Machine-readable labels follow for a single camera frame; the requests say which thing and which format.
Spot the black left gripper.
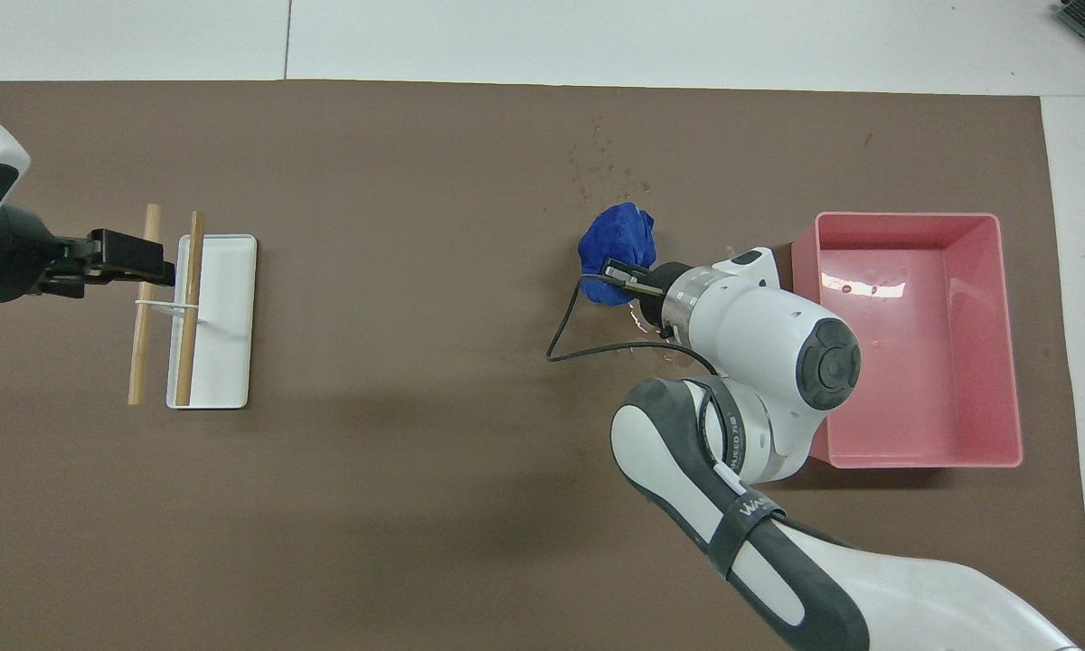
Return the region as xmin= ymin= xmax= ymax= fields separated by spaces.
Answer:
xmin=0 ymin=204 xmax=177 ymax=304

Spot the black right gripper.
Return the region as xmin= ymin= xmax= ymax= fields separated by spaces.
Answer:
xmin=603 ymin=259 xmax=693 ymax=331

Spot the blue towel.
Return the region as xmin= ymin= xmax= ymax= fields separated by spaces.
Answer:
xmin=577 ymin=203 xmax=658 ymax=308

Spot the spilled water puddle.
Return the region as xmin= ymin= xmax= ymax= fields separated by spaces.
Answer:
xmin=568 ymin=118 xmax=708 ymax=367

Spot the white towel rack base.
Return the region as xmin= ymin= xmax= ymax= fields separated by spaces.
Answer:
xmin=134 ymin=234 xmax=259 ymax=410

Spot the wooden rack rod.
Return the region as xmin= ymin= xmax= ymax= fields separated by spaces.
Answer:
xmin=175 ymin=211 xmax=207 ymax=407
xmin=127 ymin=203 xmax=162 ymax=406

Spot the brown table mat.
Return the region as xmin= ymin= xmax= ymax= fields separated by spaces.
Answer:
xmin=0 ymin=80 xmax=1085 ymax=651

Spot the pink plastic bin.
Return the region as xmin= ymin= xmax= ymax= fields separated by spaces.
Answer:
xmin=791 ymin=212 xmax=1024 ymax=469

